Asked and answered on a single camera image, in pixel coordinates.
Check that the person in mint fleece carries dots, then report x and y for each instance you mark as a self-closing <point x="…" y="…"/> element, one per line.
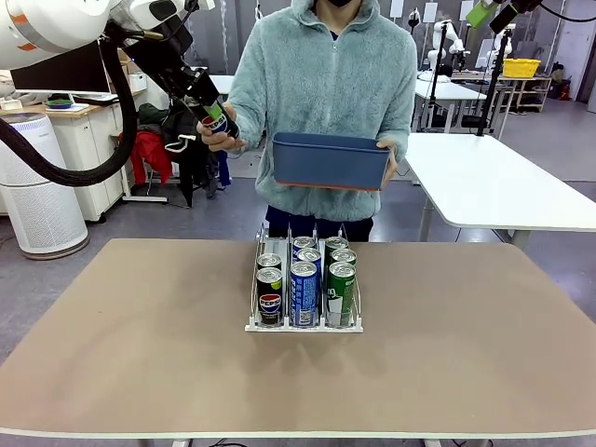
<point x="326" y="84"/>

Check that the white air purifier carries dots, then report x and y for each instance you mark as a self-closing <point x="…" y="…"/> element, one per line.
<point x="42" y="195"/>

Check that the black computer monitor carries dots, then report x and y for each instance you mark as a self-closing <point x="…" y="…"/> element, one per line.
<point x="60" y="80"/>

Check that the small white box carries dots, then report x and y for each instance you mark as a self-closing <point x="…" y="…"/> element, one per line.
<point x="139" y="83"/>

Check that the wooden shelf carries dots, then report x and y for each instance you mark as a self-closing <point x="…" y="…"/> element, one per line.
<point x="531" y="93"/>

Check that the black keyboard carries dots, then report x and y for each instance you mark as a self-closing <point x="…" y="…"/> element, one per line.
<point x="93" y="98"/>

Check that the white background table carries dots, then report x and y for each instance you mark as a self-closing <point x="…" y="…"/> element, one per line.
<point x="221" y="84"/>

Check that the white can dispenser rack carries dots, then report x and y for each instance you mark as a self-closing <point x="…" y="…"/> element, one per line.
<point x="305" y="328"/>

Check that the person's left forearm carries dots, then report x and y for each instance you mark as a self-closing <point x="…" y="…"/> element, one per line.
<point x="400" y="135"/>

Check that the red jacket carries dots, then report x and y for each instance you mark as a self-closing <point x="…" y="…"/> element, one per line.
<point x="153" y="153"/>

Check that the black tripod stand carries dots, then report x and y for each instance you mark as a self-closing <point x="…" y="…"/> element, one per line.
<point x="435" y="79"/>
<point x="494" y="84"/>

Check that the blue garment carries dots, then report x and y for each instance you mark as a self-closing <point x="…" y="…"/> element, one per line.
<point x="224" y="170"/>

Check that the person's left hand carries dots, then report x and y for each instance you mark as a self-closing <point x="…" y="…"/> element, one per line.
<point x="392" y="160"/>

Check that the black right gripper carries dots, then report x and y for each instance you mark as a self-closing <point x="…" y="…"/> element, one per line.
<point x="526" y="5"/>

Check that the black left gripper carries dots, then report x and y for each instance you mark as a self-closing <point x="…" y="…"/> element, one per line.
<point x="184" y="70"/>

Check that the green bowl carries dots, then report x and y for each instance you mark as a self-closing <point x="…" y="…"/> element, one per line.
<point x="59" y="103"/>

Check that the red fire extinguisher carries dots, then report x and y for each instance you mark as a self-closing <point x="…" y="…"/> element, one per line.
<point x="563" y="89"/>

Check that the black Pepsi can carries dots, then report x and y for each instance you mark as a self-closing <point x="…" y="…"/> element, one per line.
<point x="269" y="261"/>
<point x="270" y="300"/>
<point x="219" y="123"/>

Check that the white clothes rack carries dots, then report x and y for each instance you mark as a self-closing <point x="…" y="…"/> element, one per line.
<point x="144" y="199"/>

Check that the yellow plastic crate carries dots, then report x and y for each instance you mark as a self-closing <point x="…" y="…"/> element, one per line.
<point x="521" y="68"/>

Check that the white side table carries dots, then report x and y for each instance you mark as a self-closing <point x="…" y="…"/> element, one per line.
<point x="489" y="181"/>

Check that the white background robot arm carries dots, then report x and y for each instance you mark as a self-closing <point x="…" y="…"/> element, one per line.
<point x="505" y="46"/>
<point x="444" y="37"/>

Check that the white cabinet desk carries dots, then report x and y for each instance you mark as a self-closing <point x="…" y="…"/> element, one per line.
<point x="93" y="205"/>

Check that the person's right hand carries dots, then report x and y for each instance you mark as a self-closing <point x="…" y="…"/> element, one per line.
<point x="228" y="145"/>

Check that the person's right forearm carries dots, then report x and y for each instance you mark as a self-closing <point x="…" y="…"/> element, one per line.
<point x="249" y="116"/>

